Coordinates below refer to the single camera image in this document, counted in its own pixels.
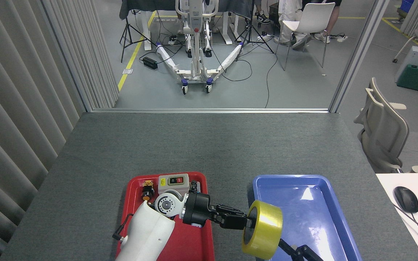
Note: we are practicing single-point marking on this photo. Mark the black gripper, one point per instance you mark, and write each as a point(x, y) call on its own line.
point(198, 210)

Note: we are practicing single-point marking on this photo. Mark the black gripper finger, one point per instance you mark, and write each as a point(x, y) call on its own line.
point(307, 255)

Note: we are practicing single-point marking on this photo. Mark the yellow tape roll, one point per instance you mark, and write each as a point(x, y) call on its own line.
point(267, 228)

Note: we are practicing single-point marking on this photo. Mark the blue plastic tray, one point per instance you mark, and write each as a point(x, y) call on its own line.
point(314, 217)

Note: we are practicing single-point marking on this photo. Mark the red plastic tray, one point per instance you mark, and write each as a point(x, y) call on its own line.
point(191, 243)

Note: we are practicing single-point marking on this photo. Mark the small black electrical component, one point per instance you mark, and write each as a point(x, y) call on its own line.
point(194, 186)

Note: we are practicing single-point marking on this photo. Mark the white desk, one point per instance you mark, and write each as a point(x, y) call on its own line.
point(408, 232)

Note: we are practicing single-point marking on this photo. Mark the orange push button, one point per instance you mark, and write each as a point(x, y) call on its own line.
point(146, 194)

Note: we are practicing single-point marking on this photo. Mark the black computer mouse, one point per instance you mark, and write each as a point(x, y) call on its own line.
point(406, 199)

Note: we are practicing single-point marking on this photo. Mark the beige office chair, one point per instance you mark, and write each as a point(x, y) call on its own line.
point(385, 134)

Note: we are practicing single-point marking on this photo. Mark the white stand on wheels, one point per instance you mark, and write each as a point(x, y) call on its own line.
point(196, 54)

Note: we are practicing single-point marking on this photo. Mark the black power adapter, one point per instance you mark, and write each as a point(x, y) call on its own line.
point(150, 63)

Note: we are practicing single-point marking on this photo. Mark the black tripod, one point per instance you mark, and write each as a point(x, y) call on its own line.
point(251, 32)
point(127, 30)

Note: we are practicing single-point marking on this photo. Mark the white power strip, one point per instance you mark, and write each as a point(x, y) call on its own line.
point(341, 38)
point(172, 41)

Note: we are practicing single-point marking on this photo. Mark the person's sneaker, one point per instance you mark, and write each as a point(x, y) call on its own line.
point(262, 17)

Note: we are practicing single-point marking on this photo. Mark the white plastic chair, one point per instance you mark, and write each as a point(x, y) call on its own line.
point(314, 18)

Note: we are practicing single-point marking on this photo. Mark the blue bin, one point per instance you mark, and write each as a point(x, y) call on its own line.
point(406, 6)

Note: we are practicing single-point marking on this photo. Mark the white two-button switch box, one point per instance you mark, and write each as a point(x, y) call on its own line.
point(172, 181)

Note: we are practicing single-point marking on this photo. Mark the silver post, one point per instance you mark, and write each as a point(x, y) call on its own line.
point(357, 58)

